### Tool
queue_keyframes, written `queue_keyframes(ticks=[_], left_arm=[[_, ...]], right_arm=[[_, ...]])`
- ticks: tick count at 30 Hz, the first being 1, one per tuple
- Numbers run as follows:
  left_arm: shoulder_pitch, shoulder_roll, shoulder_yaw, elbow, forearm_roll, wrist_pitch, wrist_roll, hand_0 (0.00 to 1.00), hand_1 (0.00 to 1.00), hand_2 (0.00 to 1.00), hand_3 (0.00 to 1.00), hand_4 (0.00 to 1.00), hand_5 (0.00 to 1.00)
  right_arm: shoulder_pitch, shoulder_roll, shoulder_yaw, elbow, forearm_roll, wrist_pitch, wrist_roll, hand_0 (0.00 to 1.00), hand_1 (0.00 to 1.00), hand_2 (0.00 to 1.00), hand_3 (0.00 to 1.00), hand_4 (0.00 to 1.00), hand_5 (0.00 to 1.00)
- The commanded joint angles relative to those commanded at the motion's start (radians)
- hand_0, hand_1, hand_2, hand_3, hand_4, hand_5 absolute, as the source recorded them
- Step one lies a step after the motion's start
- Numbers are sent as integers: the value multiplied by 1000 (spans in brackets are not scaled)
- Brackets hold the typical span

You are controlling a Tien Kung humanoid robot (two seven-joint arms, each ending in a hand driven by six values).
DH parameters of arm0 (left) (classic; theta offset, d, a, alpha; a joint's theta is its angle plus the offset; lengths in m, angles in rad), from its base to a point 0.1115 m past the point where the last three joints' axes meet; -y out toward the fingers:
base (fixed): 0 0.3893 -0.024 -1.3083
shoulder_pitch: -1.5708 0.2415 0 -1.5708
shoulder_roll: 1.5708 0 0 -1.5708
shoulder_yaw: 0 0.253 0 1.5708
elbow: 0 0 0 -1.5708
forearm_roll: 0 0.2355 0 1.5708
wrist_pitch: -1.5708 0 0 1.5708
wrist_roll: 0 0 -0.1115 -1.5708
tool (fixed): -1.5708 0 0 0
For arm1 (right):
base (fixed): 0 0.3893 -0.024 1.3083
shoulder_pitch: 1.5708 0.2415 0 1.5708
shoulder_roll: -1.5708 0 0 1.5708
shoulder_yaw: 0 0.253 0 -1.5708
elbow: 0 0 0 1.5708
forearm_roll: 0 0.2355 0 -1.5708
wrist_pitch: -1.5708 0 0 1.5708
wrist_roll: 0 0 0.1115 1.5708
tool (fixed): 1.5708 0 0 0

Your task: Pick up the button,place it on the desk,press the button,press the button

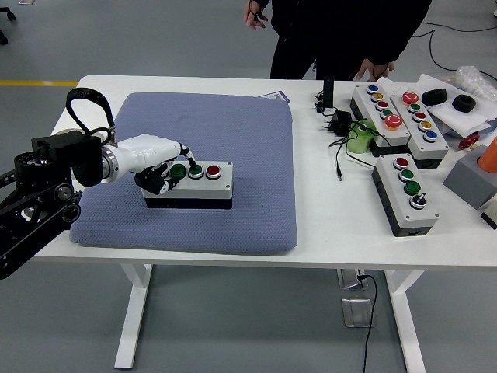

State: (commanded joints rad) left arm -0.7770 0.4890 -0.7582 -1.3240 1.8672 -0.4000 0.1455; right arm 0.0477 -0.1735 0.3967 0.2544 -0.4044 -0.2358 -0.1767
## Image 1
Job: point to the person's right hand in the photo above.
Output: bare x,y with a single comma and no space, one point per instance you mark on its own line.
252,17

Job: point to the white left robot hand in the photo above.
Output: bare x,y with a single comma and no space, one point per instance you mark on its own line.
147,151

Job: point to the person's left hand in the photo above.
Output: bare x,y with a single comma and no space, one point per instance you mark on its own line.
367,70

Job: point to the grey four-button control box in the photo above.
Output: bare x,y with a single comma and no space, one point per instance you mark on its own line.
209,190
392,182

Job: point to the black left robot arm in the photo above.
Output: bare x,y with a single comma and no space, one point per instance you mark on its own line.
54,155

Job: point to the grey five-button control box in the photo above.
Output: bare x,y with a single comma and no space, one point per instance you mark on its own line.
367,109
436,149

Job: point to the small white paper sheet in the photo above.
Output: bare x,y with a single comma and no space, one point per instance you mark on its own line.
392,86

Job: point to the black upright rectangular device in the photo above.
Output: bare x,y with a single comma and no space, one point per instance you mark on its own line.
328,91

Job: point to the person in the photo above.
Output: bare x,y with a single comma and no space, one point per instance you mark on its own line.
341,31

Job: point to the black power adapter plug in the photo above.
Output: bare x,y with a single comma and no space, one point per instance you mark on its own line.
342,118

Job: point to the green plastic cylinder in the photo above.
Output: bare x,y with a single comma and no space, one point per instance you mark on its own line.
359,141

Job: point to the purple-edged label card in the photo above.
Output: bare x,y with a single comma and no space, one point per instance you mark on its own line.
277,96

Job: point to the large white paper sheet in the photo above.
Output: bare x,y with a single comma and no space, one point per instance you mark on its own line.
458,122

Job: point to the clear bubble wrap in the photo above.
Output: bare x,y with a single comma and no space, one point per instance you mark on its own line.
473,79

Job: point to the blue-grey padded mat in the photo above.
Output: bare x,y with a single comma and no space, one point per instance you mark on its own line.
233,229

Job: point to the red knob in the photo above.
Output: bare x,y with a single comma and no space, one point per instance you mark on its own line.
468,140

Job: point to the yellow floor tape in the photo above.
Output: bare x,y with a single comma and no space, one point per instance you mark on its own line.
39,83

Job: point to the grey block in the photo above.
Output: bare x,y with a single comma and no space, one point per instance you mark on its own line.
466,178

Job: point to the orange cylinder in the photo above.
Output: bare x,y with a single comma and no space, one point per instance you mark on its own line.
490,159

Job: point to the white table leg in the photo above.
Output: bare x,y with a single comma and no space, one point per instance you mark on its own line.
134,311
404,311

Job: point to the black office chair base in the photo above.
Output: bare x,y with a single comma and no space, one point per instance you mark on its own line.
3,38

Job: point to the small white box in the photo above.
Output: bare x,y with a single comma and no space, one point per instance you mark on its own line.
491,211

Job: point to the small metal floor bracket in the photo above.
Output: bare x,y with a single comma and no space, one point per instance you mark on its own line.
347,279

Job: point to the large metal floor bracket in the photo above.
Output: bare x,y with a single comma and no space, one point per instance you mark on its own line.
355,312

